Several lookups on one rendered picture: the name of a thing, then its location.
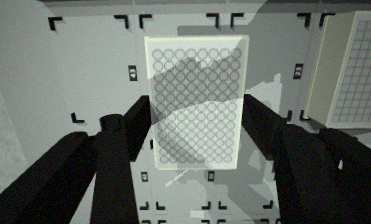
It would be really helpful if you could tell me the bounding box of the white pipette tip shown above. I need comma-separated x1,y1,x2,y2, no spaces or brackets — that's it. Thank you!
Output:
165,170,187,187

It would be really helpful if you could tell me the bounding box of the grey rectangular deck plate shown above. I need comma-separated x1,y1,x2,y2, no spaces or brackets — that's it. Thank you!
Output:
0,0,371,167

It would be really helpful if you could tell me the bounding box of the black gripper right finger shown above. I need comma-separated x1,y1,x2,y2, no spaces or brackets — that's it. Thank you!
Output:
241,94,371,224

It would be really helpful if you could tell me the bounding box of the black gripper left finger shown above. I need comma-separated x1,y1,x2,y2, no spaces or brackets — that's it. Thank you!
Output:
0,95,152,224

